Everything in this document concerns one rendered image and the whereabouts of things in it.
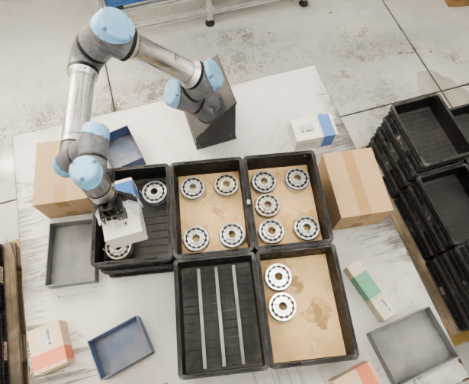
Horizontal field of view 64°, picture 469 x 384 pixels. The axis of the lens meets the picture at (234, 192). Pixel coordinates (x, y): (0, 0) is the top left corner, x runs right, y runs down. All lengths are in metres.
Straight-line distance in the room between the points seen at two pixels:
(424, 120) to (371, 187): 0.87
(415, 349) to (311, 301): 0.46
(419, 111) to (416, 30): 1.34
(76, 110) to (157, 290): 0.79
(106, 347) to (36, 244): 0.55
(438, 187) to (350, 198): 0.86
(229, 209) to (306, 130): 0.55
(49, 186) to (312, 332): 1.20
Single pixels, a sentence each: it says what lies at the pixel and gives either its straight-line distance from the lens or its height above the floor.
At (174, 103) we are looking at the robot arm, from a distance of 1.55.
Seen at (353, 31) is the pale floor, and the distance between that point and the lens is 3.49.
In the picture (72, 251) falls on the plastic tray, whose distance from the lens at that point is 1.76.
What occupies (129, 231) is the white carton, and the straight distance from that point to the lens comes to 1.24.
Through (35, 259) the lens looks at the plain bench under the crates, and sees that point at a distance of 1.83.
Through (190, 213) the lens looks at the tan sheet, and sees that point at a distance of 1.55.
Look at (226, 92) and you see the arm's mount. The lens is 1.67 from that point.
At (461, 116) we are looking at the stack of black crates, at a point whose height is 0.27.
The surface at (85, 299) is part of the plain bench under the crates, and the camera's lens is 1.70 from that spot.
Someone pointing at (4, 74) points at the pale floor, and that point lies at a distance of 3.50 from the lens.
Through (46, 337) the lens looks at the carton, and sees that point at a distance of 1.66.
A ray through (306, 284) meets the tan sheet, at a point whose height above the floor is 0.83.
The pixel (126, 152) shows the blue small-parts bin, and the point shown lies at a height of 0.70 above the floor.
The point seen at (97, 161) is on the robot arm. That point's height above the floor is 1.44.
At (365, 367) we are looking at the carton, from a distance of 1.58.
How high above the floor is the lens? 2.28
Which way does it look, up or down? 66 degrees down
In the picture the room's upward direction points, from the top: 1 degrees clockwise
